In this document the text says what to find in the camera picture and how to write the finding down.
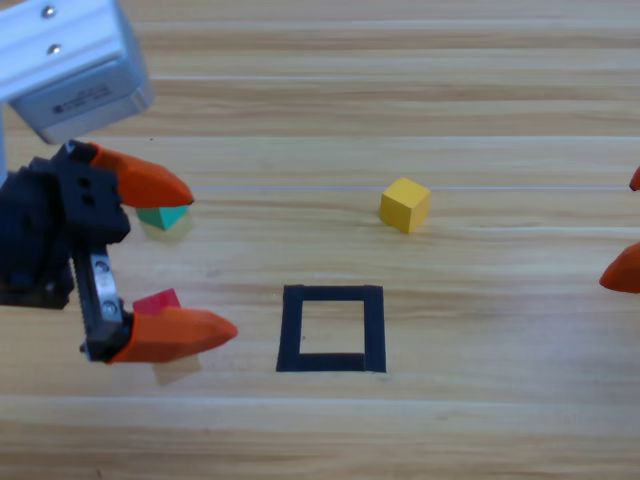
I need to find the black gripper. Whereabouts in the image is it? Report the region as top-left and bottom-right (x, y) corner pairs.
(0, 142), (195, 351)

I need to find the green wooden cube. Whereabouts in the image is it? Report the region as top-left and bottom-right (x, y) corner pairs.
(135, 204), (190, 231)

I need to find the red wooden cube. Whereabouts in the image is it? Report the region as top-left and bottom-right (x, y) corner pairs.
(132, 288), (181, 317)

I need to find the yellow wooden cube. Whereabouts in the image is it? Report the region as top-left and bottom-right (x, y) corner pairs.
(379, 177), (432, 235)

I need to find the black tape square outline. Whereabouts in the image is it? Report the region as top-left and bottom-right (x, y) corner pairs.
(275, 283), (388, 374)

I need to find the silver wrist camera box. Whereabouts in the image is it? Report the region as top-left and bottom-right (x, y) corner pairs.
(0, 0), (155, 147)

